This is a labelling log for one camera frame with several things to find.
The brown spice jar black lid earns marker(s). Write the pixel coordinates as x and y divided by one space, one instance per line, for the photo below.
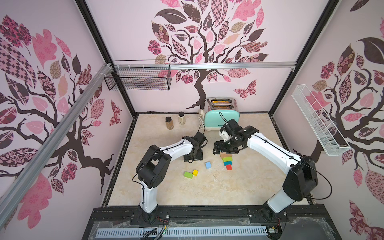
169 123

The aluminium rail back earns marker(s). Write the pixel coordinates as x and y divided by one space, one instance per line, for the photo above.
199 66

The black wire basket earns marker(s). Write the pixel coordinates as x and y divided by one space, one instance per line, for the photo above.
140 75

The beige spice jar black lid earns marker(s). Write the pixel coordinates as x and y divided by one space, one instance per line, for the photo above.
181 118

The aluminium rail left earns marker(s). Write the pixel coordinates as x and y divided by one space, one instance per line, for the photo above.
23 182

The white wire shelf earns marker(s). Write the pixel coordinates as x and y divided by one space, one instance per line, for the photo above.
312 104

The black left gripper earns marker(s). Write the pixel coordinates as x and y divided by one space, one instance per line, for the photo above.
198 157

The aluminium rail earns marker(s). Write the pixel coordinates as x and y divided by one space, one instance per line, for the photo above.
23 182
199 66

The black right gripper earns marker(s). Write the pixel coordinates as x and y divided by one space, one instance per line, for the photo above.
223 146

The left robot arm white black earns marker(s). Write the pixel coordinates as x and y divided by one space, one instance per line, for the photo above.
154 165

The mint green toaster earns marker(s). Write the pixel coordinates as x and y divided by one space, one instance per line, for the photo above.
218 110

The natural wood plank block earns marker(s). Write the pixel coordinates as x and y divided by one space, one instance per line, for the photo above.
224 155

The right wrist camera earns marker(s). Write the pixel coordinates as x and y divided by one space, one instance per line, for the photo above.
224 134

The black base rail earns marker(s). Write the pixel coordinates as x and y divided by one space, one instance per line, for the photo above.
166 214

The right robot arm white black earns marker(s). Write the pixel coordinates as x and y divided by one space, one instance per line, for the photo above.
300 171

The white cable duct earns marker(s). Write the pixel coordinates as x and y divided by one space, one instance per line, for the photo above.
181 232

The green block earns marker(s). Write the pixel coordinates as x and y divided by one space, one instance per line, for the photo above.
188 175
227 159

